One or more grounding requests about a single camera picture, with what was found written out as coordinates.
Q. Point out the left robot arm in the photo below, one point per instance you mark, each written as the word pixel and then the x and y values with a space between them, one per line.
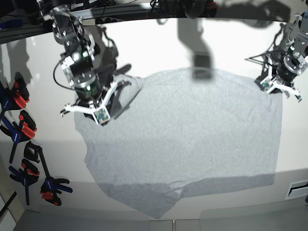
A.
pixel 295 42

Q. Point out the top blue red bar clamp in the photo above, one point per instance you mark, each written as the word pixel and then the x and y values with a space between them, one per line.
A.
pixel 15 98

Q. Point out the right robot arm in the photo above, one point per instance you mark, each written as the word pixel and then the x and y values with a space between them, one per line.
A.
pixel 80 48

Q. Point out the blue red bar clamp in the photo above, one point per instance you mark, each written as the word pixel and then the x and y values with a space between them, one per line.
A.
pixel 24 131
pixel 15 98

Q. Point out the grey T-shirt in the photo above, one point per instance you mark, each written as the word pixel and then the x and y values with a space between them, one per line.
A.
pixel 183 133

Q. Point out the black strip on wood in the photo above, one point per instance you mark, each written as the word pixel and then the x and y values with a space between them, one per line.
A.
pixel 6 205

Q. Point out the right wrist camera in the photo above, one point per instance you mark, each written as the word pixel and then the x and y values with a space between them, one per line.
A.
pixel 101 115

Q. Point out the long black bar clamp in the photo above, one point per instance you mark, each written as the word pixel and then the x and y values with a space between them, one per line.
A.
pixel 51 187

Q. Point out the white label holder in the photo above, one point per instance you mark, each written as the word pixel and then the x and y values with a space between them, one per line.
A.
pixel 297 189

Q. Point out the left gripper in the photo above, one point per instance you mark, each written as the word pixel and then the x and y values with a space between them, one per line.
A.
pixel 282 70

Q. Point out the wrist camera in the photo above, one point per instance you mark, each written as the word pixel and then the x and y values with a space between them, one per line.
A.
pixel 267 85
pixel 101 115

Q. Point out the lower left blue bar clamp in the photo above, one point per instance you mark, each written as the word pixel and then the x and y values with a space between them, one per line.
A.
pixel 27 175

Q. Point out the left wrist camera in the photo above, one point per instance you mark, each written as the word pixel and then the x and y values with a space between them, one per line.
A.
pixel 267 85

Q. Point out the white power strip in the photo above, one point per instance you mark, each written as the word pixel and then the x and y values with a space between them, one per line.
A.
pixel 105 20

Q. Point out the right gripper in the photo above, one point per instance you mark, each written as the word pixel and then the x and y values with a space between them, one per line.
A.
pixel 93 92

